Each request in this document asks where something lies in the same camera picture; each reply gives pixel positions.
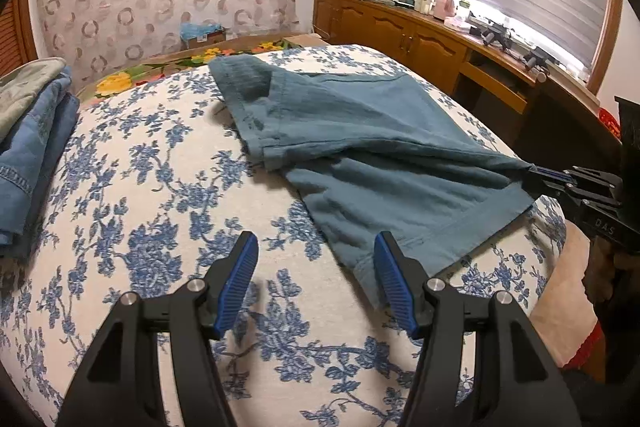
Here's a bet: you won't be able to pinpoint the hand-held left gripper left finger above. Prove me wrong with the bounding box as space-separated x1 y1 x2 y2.
57 231 261 427

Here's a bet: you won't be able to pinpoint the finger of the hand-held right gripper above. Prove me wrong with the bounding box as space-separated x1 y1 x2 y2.
523 177 618 212
531 164 622 190

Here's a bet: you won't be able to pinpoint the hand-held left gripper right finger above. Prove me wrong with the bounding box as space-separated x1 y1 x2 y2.
374 231 583 427

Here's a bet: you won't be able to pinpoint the teal blue shirt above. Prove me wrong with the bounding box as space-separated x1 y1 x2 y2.
207 55 538 310

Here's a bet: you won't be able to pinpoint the person's right hand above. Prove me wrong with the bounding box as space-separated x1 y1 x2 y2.
582 249 623 308

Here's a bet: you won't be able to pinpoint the red cloth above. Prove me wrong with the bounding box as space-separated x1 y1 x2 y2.
597 107 626 138

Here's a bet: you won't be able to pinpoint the pink blanket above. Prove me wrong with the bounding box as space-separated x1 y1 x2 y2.
529 224 608 368

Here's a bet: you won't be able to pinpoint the black device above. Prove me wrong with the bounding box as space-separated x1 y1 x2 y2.
467 17 517 48
522 47 551 81

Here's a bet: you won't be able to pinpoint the blue floral bedspread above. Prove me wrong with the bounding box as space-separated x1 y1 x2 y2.
0 43 568 427

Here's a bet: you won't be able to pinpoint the wooden cabinet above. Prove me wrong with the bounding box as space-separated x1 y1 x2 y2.
312 0 551 115

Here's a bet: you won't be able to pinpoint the colourful floral pillow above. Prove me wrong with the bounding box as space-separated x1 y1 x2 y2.
75 34 311 108

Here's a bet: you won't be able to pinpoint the folded denim jeans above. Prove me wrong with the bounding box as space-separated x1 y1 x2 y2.
0 67 81 258

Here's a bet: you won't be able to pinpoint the small cardboard box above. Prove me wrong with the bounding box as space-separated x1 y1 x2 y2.
182 29 227 49

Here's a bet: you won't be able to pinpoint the blue plastic pack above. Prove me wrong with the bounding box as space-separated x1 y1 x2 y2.
179 21 223 40

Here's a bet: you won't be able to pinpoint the folded grey-green garment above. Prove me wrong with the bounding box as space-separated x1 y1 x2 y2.
0 57 69 142

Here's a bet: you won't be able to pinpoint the wooden louvered door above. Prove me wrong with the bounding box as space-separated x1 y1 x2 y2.
0 0 39 68

